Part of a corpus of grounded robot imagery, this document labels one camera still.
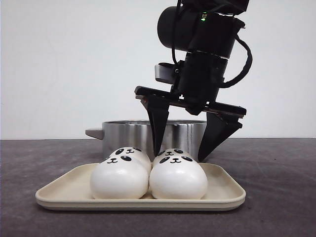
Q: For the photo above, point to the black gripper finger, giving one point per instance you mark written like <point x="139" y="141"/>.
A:
<point x="218" y="129"/>
<point x="157" y="109"/>

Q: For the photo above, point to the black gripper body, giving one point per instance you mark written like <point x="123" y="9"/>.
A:
<point x="198" y="86"/>

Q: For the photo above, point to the panda bun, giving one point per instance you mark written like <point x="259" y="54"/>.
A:
<point x="178" y="177"/>
<point x="170" y="153"/>
<point x="136" y="153"/>
<point x="119" y="177"/>

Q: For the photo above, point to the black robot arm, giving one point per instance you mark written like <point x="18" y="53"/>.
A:
<point x="206" y="31"/>

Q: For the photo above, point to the stainless steel steamer pot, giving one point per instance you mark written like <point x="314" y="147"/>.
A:
<point x="183" y="134"/>

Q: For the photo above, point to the cream rectangular tray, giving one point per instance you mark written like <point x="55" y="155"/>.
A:
<point x="71" y="191"/>

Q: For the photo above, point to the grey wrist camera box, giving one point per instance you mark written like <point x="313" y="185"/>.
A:
<point x="168" y="73"/>

